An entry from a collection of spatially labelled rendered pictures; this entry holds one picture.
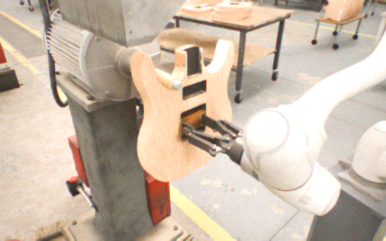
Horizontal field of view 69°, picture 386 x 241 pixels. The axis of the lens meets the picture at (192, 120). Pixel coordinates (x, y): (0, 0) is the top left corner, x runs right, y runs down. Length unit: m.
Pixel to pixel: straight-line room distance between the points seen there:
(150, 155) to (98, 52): 0.31
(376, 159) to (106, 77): 1.00
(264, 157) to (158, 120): 0.36
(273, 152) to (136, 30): 0.30
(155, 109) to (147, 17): 0.27
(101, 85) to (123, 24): 0.37
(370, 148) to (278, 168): 0.81
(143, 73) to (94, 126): 0.45
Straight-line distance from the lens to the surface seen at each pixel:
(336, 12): 5.81
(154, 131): 0.75
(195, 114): 0.83
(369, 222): 1.36
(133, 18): 0.51
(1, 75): 4.23
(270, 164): 0.47
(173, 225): 1.59
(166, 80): 0.70
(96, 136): 1.10
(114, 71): 0.85
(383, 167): 1.27
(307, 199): 0.62
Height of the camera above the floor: 1.53
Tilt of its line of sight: 31 degrees down
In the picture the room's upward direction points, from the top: straight up
